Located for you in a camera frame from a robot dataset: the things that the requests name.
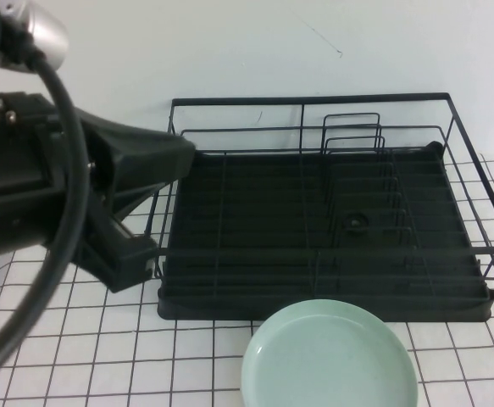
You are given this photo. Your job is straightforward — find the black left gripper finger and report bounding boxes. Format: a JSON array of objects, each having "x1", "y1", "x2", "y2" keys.
[
  {"x1": 80, "y1": 109, "x2": 197, "y2": 222},
  {"x1": 74, "y1": 210, "x2": 160, "y2": 295}
]

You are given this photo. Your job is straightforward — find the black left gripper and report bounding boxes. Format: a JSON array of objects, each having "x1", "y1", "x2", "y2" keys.
[{"x1": 0, "y1": 92, "x2": 117, "y2": 263}]

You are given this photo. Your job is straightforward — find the green round plate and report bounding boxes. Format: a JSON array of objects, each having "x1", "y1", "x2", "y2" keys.
[{"x1": 241, "y1": 298, "x2": 420, "y2": 407}]

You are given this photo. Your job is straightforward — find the white black-checked tablecloth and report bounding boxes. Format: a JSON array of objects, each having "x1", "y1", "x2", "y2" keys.
[{"x1": 0, "y1": 157, "x2": 494, "y2": 407}]

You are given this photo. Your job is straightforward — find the black plastic drip tray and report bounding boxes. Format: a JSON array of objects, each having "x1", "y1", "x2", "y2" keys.
[{"x1": 156, "y1": 142, "x2": 494, "y2": 324}]

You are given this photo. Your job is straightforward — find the black camera cable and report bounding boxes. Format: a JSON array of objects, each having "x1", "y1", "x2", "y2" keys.
[{"x1": 0, "y1": 42, "x2": 94, "y2": 395}]

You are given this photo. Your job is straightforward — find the black wire dish rack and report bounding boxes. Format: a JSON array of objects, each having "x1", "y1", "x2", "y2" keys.
[{"x1": 144, "y1": 92, "x2": 494, "y2": 283}]

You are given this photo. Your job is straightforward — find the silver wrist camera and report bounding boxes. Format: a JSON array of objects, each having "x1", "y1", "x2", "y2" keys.
[{"x1": 0, "y1": 0, "x2": 70, "y2": 75}]

